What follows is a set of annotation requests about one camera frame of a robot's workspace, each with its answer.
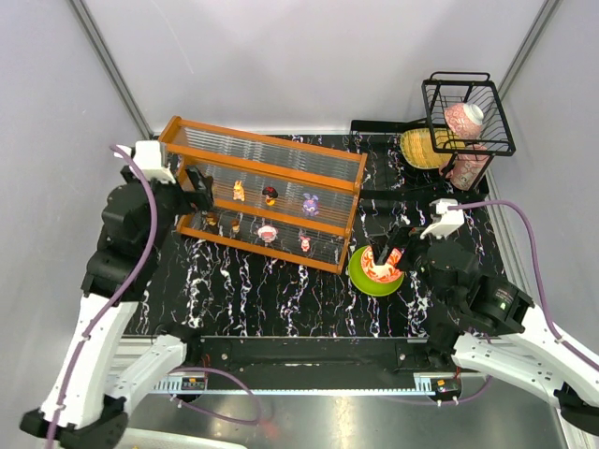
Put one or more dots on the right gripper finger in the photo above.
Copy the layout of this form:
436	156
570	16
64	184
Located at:
397	240
380	249

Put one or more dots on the yellow woven plate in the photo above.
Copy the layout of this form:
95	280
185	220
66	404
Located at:
421	151

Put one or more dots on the pink patterned bowl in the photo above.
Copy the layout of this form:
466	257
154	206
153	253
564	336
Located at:
465	120

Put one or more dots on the orange wooden glass shelf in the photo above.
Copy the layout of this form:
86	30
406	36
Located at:
292	168

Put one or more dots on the pink piglet toy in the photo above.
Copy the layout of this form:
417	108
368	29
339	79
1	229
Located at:
305	244

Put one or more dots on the green plastic plate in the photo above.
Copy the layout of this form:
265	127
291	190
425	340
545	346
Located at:
364	284

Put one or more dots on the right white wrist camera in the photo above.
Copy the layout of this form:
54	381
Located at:
446	219

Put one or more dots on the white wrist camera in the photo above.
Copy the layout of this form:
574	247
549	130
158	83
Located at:
149	158
446	219

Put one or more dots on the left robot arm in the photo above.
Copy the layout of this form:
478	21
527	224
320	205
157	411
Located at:
82	411

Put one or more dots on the pink hat girl toy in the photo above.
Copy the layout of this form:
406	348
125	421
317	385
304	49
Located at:
267	233

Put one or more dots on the pink patterned cup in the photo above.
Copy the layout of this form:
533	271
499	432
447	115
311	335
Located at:
467	167

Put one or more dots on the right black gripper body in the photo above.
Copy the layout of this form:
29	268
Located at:
402	240

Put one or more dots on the red patterned bowl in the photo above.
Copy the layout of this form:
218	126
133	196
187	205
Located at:
387	272

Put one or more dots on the yellow rabbit toy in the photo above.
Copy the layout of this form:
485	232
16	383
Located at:
238	191

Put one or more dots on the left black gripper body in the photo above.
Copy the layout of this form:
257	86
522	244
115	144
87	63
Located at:
188	188

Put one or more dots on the white plastic bin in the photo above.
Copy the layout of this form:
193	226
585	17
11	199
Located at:
142	438

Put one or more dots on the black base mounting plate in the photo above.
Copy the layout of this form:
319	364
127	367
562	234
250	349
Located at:
393	354

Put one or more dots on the brown hair boy toy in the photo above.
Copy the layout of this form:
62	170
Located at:
235	228

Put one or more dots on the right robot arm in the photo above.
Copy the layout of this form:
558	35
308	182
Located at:
494	327

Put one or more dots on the black wire dish rack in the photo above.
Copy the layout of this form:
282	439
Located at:
441	90

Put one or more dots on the purple donkey toy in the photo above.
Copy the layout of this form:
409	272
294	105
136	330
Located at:
310	205

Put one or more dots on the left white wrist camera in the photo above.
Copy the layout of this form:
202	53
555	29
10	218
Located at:
149	158

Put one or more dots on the brown dog toy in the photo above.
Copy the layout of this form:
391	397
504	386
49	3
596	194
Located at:
211	219

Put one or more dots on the black hair princess toy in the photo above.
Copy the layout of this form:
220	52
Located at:
270	195

